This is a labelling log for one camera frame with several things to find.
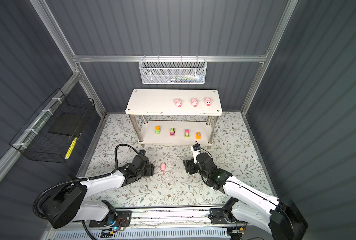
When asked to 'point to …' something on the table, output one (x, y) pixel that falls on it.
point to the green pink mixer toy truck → (187, 133)
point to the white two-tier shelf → (171, 116)
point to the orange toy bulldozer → (198, 135)
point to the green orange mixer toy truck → (157, 130)
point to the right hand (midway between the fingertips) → (189, 160)
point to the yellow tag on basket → (70, 149)
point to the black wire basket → (50, 135)
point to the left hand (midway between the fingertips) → (150, 167)
